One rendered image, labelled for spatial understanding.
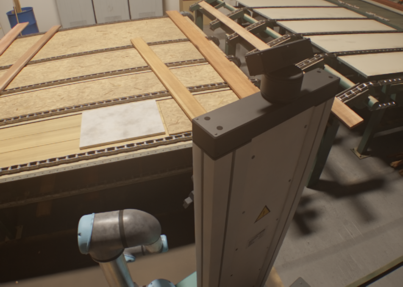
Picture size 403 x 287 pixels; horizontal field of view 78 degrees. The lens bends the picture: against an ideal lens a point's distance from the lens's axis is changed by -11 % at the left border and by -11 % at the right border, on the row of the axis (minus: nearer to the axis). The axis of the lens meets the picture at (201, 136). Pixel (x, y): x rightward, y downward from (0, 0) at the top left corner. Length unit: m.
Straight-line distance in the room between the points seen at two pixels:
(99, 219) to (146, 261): 1.47
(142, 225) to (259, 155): 0.45
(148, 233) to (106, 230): 0.12
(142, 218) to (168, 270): 1.42
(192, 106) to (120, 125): 0.57
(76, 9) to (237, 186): 6.77
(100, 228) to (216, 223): 0.39
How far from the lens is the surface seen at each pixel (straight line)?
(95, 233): 0.84
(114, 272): 0.98
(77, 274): 2.39
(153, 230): 0.87
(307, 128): 0.61
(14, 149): 2.29
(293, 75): 0.47
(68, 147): 2.08
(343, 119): 2.22
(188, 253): 2.29
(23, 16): 6.92
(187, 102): 2.21
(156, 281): 1.17
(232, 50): 4.20
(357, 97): 2.47
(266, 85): 0.47
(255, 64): 0.44
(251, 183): 0.56
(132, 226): 0.83
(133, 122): 2.11
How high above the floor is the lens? 2.03
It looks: 39 degrees down
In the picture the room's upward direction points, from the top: straight up
